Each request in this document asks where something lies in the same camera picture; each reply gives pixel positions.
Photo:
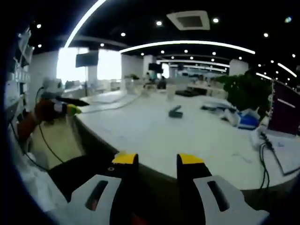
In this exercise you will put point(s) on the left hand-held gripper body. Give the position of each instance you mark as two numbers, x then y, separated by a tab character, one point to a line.
52	86

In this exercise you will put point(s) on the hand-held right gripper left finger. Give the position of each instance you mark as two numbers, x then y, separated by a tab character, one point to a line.
93	199

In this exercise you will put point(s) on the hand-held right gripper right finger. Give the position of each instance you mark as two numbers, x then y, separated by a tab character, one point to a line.
211	199

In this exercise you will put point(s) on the blue-grey paper punch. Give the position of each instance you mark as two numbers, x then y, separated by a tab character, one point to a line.
175	114

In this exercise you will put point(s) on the person's left hand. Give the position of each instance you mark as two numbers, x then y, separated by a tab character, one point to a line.
45	111

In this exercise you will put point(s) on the white shelf with boxes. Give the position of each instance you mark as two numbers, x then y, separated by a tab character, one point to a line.
22	77

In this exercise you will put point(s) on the black monitor on stand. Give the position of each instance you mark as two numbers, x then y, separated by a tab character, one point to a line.
86	59

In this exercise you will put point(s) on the long curved ceiling light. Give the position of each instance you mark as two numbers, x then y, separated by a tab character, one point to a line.
77	27

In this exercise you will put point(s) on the white controller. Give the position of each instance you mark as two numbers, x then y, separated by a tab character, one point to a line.
230	116

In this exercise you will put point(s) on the blue and white box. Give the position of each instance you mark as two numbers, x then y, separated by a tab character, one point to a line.
248	120

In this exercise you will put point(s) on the stack of blue-white documents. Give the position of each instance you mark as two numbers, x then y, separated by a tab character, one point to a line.
218	105

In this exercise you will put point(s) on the tall white cup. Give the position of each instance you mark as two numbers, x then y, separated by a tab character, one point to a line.
171	92

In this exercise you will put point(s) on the flat black cushion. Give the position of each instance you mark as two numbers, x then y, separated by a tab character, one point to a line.
187	93

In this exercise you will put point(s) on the green potted plant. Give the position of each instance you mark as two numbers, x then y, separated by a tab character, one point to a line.
246	91

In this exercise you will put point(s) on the dark red board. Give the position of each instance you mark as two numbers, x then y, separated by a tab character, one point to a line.
284	110

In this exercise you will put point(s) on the square ceiling air vent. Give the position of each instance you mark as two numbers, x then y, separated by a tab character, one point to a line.
188	21

